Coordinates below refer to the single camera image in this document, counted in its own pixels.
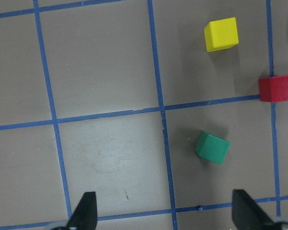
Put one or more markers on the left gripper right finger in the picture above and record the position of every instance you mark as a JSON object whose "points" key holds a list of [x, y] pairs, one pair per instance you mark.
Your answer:
{"points": [[246, 214]]}

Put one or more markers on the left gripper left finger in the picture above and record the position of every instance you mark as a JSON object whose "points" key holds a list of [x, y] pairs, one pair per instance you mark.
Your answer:
{"points": [[84, 216]]}

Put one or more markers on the red wooden block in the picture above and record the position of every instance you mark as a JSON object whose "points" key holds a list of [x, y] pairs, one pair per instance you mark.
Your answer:
{"points": [[273, 89]]}

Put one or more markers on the green wooden block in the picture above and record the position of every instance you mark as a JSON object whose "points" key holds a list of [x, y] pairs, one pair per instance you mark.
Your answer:
{"points": [[211, 147]]}

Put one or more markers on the yellow wooden block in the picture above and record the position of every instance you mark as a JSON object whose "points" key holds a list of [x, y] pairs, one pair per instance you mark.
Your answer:
{"points": [[221, 34]]}

